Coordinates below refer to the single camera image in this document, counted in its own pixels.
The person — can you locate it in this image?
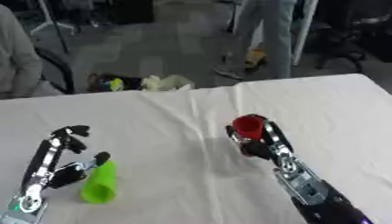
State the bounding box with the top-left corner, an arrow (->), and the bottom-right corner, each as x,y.
211,0 -> 299,81
0,3 -> 45,100

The red plastic cup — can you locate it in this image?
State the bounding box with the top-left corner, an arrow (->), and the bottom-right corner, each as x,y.
231,114 -> 267,141

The green plastic cup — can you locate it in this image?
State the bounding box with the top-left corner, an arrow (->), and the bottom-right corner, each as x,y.
78,159 -> 120,204

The black office chair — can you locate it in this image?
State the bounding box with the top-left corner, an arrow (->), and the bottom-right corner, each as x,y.
304,17 -> 392,74

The colourful bag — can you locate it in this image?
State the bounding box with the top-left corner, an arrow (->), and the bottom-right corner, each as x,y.
86,73 -> 144,93

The white stand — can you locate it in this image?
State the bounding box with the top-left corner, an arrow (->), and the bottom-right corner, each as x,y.
29,0 -> 77,37

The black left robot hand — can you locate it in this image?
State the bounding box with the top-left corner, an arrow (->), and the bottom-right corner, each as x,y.
18,124 -> 112,205

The pale crumpled bag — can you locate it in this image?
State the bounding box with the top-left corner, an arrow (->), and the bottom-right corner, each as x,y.
139,74 -> 198,92

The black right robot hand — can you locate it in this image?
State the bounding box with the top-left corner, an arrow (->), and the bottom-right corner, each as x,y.
225,114 -> 299,172

